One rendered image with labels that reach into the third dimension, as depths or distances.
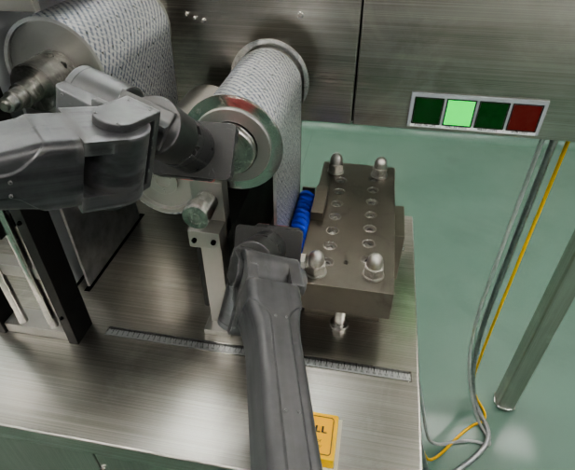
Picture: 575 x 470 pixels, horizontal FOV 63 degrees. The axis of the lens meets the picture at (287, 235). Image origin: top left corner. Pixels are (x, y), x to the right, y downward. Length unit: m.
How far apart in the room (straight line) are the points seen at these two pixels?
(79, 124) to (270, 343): 0.25
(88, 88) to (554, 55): 0.78
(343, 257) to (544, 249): 2.02
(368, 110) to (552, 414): 1.42
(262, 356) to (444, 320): 1.78
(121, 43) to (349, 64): 0.42
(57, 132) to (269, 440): 0.29
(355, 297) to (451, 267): 1.70
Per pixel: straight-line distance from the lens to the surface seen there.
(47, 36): 0.76
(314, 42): 0.96
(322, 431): 0.74
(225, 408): 0.79
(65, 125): 0.41
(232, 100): 0.66
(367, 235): 0.88
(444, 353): 2.07
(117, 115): 0.42
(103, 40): 0.75
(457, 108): 0.99
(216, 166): 0.55
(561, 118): 1.05
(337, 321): 0.87
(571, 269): 1.51
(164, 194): 0.79
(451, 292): 2.33
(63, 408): 0.86
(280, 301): 0.50
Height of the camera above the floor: 1.57
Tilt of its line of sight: 39 degrees down
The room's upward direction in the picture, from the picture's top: straight up
